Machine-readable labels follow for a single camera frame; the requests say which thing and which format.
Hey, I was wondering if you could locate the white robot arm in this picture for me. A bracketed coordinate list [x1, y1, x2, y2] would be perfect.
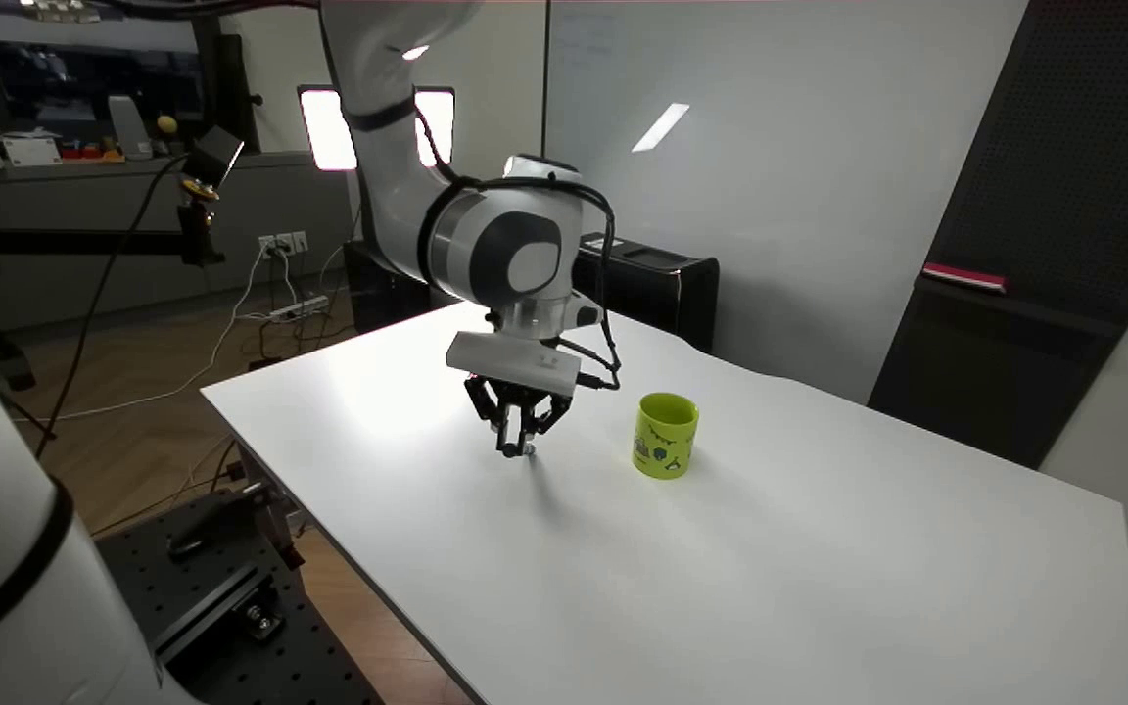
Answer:
[0, 0, 615, 705]

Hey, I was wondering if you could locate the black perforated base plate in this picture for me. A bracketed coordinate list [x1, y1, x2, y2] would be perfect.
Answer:
[99, 493, 378, 705]

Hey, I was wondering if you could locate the white power strip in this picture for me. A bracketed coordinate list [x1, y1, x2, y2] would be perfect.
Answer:
[265, 295, 329, 322]

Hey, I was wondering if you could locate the bright LED light panel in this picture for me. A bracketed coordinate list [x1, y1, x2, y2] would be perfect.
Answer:
[299, 87, 459, 172]

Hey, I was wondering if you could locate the grey shelf with clutter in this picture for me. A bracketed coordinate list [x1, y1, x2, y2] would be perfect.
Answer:
[0, 0, 351, 329]

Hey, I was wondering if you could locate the black box behind table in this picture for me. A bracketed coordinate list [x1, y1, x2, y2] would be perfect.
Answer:
[571, 237, 720, 352]

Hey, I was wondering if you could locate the black camera on stand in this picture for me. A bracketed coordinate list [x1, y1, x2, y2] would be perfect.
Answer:
[176, 126, 248, 265]

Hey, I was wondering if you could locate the black speaker box on floor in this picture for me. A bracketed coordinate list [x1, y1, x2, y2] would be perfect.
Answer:
[346, 243, 429, 329]

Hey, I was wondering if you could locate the black cabinet with pink label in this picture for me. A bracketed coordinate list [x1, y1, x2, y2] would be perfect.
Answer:
[868, 0, 1128, 466]

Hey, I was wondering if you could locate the green mug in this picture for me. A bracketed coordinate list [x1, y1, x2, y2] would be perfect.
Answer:
[634, 391, 698, 476]

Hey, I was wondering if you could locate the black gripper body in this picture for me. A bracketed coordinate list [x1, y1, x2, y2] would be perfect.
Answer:
[447, 334, 579, 415]

